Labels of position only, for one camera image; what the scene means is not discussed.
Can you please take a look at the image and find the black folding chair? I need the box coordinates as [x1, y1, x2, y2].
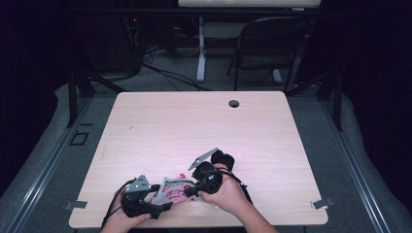
[226, 16, 312, 93]

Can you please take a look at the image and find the grey metal table bracket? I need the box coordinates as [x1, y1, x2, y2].
[63, 200, 88, 211]
[310, 197, 334, 211]

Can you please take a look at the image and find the pink and white plastic bag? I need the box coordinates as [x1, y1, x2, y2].
[150, 174, 202, 206]

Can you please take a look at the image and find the aluminium floor rail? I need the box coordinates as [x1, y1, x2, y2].
[319, 96, 395, 233]
[4, 96, 93, 233]

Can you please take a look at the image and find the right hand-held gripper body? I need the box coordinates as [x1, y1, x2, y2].
[188, 147, 223, 195]

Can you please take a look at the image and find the dark equipment with red light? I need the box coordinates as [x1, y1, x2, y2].
[77, 13, 144, 74]

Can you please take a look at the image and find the person's right hand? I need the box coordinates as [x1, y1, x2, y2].
[197, 164, 252, 216]

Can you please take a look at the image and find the bundle of black floor cables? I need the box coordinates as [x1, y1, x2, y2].
[129, 18, 212, 92]

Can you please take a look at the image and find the right hand-held gripper black cable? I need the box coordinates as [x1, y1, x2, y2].
[220, 169, 255, 206]

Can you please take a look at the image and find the person's left hand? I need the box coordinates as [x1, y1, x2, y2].
[108, 193, 152, 231]

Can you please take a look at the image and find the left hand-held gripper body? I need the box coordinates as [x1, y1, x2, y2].
[120, 174, 154, 218]

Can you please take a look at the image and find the white desk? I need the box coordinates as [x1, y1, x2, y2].
[177, 0, 323, 85]

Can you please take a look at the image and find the black metal frame stand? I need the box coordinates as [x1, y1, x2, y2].
[286, 67, 344, 132]
[66, 69, 127, 128]

